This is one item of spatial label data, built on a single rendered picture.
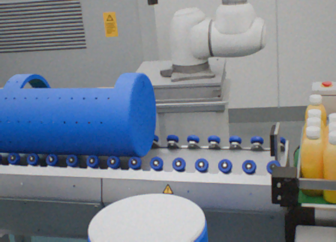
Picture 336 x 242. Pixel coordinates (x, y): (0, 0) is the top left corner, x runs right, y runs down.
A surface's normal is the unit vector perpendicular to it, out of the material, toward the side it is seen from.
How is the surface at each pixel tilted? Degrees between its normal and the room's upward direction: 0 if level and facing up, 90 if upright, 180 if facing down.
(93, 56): 90
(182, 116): 90
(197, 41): 88
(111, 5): 90
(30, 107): 60
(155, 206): 0
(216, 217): 110
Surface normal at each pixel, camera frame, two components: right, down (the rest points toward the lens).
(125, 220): -0.09, -0.94
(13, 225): -0.22, 0.64
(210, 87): -0.15, 0.35
